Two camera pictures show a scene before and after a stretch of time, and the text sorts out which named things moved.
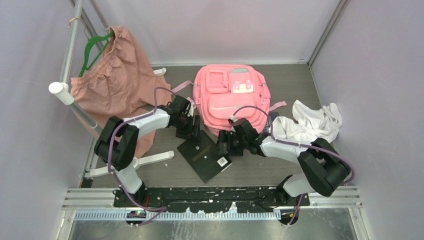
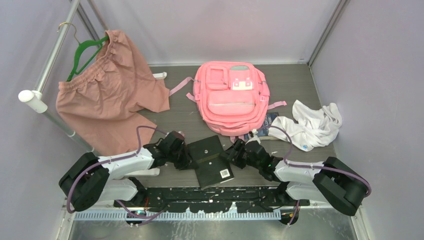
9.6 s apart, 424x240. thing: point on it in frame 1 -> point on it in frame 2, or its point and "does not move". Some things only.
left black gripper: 193,130 -> 187,161
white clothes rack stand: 61,91 -> 37,99
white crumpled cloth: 323,123 does not move
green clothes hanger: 93,39 -> 81,45
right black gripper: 226,137 -> 237,146
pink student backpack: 221,91 does not move
